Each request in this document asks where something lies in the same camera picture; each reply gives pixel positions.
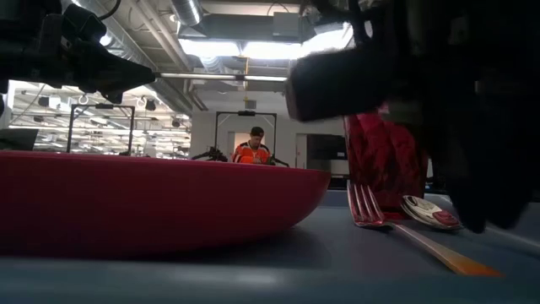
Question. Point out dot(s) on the black computer monitor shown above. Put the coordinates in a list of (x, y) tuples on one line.
[(17, 139)]

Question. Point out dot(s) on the silver spiral ventilation duct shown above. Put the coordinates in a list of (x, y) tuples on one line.
[(187, 10), (126, 38)]

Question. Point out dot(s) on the background black robot arm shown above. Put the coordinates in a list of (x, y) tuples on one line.
[(211, 155), (280, 161)]

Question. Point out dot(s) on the long linear ceiling light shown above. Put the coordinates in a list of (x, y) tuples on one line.
[(211, 76)]

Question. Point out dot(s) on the red faceted plastic cup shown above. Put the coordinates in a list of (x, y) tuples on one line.
[(379, 160)]

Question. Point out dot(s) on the person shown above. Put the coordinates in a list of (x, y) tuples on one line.
[(252, 154)]

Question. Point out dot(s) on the black wall screen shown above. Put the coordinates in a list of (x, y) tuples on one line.
[(325, 147)]

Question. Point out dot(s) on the red round plate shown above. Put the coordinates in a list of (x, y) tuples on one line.
[(147, 202)]

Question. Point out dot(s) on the black ceiling spotlight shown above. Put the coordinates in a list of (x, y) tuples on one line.
[(176, 123), (43, 101), (150, 104)]

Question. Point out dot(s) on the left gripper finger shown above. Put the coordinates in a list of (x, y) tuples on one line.
[(118, 74)]

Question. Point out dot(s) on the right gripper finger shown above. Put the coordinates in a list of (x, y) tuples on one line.
[(510, 181), (468, 181)]

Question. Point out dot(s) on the grey wall vent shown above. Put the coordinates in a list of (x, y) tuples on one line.
[(250, 104)]

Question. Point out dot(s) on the black gantry frame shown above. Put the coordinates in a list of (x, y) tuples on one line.
[(69, 126), (216, 135)]

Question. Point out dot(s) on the grey ceiling unit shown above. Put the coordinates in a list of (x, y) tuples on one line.
[(287, 24)]

